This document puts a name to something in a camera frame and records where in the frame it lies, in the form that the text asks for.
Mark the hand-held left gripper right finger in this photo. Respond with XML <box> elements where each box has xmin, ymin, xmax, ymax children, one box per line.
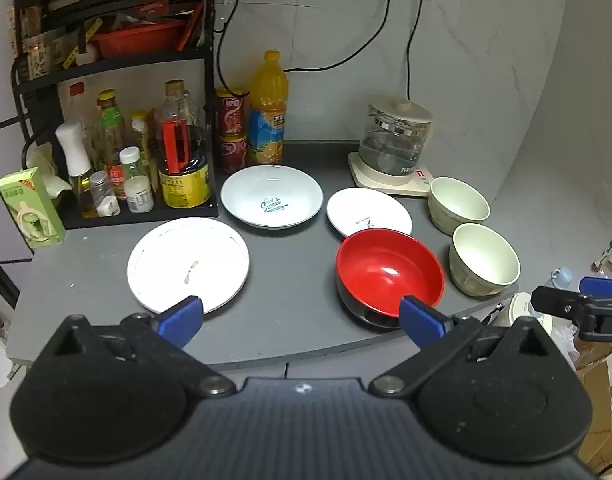
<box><xmin>370</xmin><ymin>295</ymin><xmax>573</xmax><ymax>397</ymax></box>

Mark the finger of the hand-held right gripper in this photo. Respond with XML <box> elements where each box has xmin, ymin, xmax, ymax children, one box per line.
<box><xmin>530</xmin><ymin>286</ymin><xmax>593</xmax><ymax>320</ymax></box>
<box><xmin>579</xmin><ymin>276</ymin><xmax>612</xmax><ymax>297</ymax></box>

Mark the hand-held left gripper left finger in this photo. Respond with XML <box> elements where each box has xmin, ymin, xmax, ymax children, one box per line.
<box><xmin>34</xmin><ymin>295</ymin><xmax>237</xmax><ymax>397</ymax></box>

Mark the small white printed plate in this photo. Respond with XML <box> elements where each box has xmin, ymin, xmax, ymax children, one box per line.
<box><xmin>326</xmin><ymin>187</ymin><xmax>413</xmax><ymax>240</ymax></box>

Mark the large flat white plate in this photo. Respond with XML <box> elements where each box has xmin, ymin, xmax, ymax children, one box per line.
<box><xmin>127</xmin><ymin>217</ymin><xmax>250</xmax><ymax>315</ymax></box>

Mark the red bowl black outside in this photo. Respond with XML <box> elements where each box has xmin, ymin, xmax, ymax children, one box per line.
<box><xmin>335</xmin><ymin>229</ymin><xmax>446</xmax><ymax>331</ymax></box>

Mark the cardboard box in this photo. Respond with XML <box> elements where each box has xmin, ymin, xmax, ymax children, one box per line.
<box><xmin>571</xmin><ymin>345</ymin><xmax>612</xmax><ymax>471</ymax></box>

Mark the cream ceramic bowl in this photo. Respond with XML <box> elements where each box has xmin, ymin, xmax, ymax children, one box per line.
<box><xmin>449</xmin><ymin>223</ymin><xmax>521</xmax><ymax>297</ymax></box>
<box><xmin>428</xmin><ymin>176</ymin><xmax>491</xmax><ymax>236</ymax></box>

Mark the small bottle white cap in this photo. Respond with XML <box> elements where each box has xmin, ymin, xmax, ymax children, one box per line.
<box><xmin>119</xmin><ymin>146</ymin><xmax>155</xmax><ymax>214</ymax></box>

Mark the small clear jar silver cap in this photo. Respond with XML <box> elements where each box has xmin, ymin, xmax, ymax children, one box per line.
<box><xmin>89</xmin><ymin>170</ymin><xmax>122</xmax><ymax>218</ymax></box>

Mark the cream kettle heating base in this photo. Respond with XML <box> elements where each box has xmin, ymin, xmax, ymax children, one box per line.
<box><xmin>347</xmin><ymin>151</ymin><xmax>437</xmax><ymax>198</ymax></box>

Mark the deep white plate blue print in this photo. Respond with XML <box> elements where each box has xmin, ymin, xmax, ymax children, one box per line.
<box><xmin>220</xmin><ymin>164</ymin><xmax>324</xmax><ymax>231</ymax></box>

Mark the glass kettle cream lid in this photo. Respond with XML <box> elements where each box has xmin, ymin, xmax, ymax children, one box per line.
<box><xmin>358</xmin><ymin>96</ymin><xmax>433</xmax><ymax>177</ymax></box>

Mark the green carton box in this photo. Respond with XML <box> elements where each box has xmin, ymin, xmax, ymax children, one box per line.
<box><xmin>0</xmin><ymin>167</ymin><xmax>67</xmax><ymax>249</ymax></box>

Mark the yellow cap bottle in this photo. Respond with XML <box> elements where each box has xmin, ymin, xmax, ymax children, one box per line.
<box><xmin>130</xmin><ymin>110</ymin><xmax>153</xmax><ymax>163</ymax></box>

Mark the white tissue paper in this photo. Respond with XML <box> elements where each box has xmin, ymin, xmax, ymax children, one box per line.
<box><xmin>25</xmin><ymin>142</ymin><xmax>74</xmax><ymax>203</ymax></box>

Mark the orange juice bottle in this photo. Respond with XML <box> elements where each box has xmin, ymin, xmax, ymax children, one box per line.
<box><xmin>248</xmin><ymin>50</ymin><xmax>290</xmax><ymax>166</ymax></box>

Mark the red cap clear bottle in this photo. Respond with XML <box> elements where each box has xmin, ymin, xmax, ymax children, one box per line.
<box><xmin>66</xmin><ymin>82</ymin><xmax>96</xmax><ymax>131</ymax></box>

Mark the red plastic basin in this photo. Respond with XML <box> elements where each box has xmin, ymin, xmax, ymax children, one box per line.
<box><xmin>89</xmin><ymin>19</ymin><xmax>184</xmax><ymax>58</ymax></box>

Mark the dark sauce bottle red handle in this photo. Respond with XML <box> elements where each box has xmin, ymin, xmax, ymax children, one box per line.
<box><xmin>154</xmin><ymin>80</ymin><xmax>212</xmax><ymax>208</ymax></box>

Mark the thin black cable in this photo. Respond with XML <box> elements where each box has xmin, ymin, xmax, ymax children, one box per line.
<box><xmin>213</xmin><ymin>0</ymin><xmax>243</xmax><ymax>92</ymax></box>

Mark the black power cable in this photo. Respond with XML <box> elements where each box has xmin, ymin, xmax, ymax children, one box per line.
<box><xmin>283</xmin><ymin>0</ymin><xmax>393</xmax><ymax>74</ymax></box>
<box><xmin>405</xmin><ymin>0</ymin><xmax>428</xmax><ymax>102</ymax></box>

